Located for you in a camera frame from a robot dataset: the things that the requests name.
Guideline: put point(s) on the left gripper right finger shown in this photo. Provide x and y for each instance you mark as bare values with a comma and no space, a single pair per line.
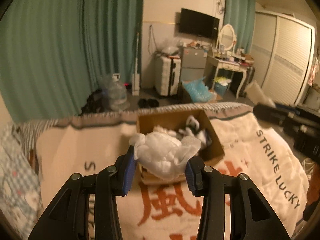
205,181

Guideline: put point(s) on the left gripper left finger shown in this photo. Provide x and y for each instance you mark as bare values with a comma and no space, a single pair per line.
112,182

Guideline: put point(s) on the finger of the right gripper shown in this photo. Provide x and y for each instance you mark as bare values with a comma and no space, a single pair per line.
280,115

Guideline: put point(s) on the white plastic bag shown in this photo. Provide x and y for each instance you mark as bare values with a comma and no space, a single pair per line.
162,155

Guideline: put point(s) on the white socks in box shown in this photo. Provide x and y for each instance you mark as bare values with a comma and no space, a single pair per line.
192,128

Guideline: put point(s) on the teal waste basket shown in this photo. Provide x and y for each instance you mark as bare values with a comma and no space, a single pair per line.
221,85

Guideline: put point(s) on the white louvered wardrobe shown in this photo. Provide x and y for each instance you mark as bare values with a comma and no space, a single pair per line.
282,48

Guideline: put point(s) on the blue plastic bag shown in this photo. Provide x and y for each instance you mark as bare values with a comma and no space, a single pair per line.
197,91

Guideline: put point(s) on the white dressing table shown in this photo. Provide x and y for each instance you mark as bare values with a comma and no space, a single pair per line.
215,66

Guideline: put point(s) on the black shoes by curtain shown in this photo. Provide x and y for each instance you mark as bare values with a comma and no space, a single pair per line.
94,103

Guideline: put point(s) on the clear large water jug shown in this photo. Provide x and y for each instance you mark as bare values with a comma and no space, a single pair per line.
115,92

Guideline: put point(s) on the black slipper left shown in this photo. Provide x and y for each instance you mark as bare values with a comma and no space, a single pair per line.
143,103

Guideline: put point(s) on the black slipper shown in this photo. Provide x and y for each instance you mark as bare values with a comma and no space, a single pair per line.
153,103
143,103

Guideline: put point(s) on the white oval vanity mirror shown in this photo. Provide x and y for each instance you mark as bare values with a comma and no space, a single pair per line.
226,38

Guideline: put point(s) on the black slipper right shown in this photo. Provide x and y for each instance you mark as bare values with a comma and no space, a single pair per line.
153,103

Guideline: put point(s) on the small grey refrigerator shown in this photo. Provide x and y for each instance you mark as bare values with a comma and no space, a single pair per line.
193,63

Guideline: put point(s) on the blue checkered bedding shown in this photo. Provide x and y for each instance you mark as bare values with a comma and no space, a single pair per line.
21,201

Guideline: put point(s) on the white flat mop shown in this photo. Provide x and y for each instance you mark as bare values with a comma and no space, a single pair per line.
136,76

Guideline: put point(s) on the white ribbed suitcase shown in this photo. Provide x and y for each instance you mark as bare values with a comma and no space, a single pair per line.
167,75

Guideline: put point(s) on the green curtain by wardrobe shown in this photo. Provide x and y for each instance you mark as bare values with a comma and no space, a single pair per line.
240,14

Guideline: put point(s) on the large green curtain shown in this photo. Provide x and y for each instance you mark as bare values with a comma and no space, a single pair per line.
53,52

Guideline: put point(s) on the black wall television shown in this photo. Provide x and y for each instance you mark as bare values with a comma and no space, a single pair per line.
199,24

